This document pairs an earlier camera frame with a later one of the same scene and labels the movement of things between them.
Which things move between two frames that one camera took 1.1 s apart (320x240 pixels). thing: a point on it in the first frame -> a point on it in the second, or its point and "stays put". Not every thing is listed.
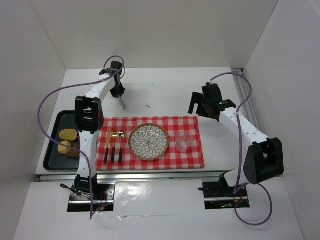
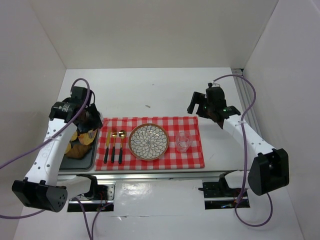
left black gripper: [117, 91] -> [92, 120]
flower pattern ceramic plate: [148, 141] stays put
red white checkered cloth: [184, 151] stays put
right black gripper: [198, 100] stays put
